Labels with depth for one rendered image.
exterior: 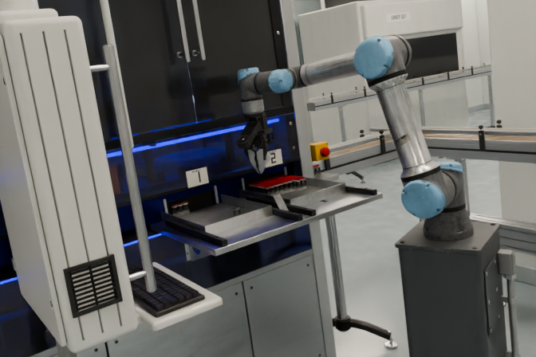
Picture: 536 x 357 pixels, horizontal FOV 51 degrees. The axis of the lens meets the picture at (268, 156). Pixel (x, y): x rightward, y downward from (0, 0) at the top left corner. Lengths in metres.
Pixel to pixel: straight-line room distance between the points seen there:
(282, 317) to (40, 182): 1.36
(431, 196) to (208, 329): 1.02
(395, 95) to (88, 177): 0.86
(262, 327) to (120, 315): 1.02
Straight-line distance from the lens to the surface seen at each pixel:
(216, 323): 2.21
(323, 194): 2.05
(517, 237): 2.70
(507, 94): 3.26
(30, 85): 1.29
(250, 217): 1.87
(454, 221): 1.79
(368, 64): 1.62
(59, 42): 1.31
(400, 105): 1.63
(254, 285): 2.26
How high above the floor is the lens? 1.39
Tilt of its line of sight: 9 degrees down
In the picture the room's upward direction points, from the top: 8 degrees counter-clockwise
